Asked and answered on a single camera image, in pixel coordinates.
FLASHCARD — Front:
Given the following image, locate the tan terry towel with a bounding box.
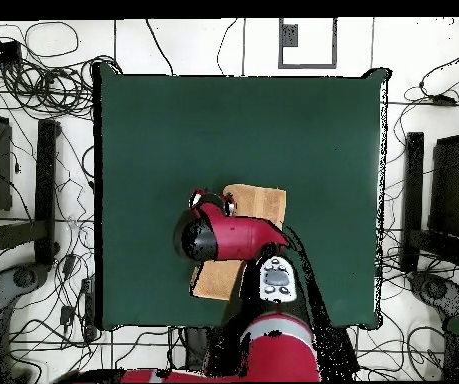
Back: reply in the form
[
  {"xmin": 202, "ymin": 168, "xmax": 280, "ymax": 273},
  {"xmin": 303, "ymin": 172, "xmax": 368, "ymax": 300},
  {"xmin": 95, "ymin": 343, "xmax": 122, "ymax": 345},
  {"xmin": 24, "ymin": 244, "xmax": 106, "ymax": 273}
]
[{"xmin": 188, "ymin": 182, "xmax": 288, "ymax": 302}]

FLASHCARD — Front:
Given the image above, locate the tangled black cable bundle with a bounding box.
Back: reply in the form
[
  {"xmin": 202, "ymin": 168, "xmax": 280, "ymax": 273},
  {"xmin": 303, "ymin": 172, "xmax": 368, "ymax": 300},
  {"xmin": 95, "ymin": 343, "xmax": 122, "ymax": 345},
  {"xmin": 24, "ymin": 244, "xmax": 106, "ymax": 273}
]
[{"xmin": 0, "ymin": 54, "xmax": 122, "ymax": 121}]

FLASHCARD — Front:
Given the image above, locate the black power strip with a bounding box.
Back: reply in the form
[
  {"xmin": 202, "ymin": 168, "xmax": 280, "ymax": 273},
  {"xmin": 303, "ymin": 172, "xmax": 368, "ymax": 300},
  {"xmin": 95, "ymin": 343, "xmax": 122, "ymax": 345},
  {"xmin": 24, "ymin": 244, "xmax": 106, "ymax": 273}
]
[{"xmin": 80, "ymin": 276, "xmax": 97, "ymax": 342}]

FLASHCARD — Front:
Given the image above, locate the small grey square plate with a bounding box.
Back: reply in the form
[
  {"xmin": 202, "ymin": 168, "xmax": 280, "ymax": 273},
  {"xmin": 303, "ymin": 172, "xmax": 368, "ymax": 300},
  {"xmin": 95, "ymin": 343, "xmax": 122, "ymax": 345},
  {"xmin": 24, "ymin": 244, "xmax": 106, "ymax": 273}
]
[{"xmin": 282, "ymin": 23, "xmax": 299, "ymax": 48}]

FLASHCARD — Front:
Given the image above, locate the thin black cable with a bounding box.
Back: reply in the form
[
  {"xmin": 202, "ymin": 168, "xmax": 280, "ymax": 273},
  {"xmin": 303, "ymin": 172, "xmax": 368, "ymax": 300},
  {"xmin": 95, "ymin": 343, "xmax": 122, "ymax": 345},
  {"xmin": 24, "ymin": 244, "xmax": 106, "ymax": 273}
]
[
  {"xmin": 402, "ymin": 47, "xmax": 459, "ymax": 107},
  {"xmin": 144, "ymin": 18, "xmax": 175, "ymax": 77},
  {"xmin": 215, "ymin": 17, "xmax": 239, "ymax": 77}
]

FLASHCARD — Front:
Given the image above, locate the grey square frame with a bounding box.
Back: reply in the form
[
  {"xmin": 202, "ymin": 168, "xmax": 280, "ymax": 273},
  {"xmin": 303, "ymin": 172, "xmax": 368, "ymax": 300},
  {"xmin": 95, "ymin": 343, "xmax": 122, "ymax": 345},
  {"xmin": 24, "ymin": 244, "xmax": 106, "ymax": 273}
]
[{"xmin": 277, "ymin": 17, "xmax": 339, "ymax": 70}]

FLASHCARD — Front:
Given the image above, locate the dark green table cloth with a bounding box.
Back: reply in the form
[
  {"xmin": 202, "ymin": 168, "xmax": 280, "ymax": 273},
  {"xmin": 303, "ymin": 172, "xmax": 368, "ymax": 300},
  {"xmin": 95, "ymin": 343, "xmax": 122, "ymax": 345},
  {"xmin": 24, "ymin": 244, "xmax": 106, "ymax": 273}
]
[{"xmin": 92, "ymin": 61, "xmax": 392, "ymax": 331}]

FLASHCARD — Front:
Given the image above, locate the black stand frame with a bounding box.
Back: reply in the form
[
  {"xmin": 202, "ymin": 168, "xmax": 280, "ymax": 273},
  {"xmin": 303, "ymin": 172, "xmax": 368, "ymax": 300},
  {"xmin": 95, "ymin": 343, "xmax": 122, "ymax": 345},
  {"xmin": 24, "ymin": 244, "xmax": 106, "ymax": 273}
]
[
  {"xmin": 0, "ymin": 111, "xmax": 61, "ymax": 268},
  {"xmin": 399, "ymin": 130, "xmax": 459, "ymax": 274}
]

